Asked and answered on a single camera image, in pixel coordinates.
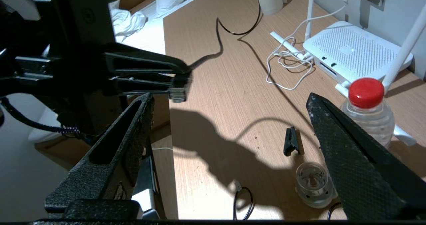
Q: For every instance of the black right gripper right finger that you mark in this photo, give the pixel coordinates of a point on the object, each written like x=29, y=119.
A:
x=366, y=178

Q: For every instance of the small white clear-dome humidifier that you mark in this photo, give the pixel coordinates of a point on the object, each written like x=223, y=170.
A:
x=313, y=181

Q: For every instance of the white wifi router with antennas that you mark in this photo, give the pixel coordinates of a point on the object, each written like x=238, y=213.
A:
x=352, y=48

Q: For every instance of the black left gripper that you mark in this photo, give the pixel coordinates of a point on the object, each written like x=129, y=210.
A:
x=80, y=25

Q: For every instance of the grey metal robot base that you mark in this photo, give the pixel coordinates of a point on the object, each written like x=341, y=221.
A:
x=146, y=178

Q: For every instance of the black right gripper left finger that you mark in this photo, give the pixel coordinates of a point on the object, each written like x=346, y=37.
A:
x=100, y=178

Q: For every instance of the white crumpled cloth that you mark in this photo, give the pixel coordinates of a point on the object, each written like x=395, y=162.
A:
x=128, y=23

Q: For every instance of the white toilet paper roll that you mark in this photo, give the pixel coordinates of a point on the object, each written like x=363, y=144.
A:
x=268, y=0

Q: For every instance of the small black plastic clip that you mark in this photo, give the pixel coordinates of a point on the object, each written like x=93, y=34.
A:
x=291, y=141

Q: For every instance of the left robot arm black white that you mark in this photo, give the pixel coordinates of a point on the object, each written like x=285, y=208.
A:
x=20, y=35

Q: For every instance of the clear water bottle red cap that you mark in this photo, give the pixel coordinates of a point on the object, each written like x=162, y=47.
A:
x=366, y=92

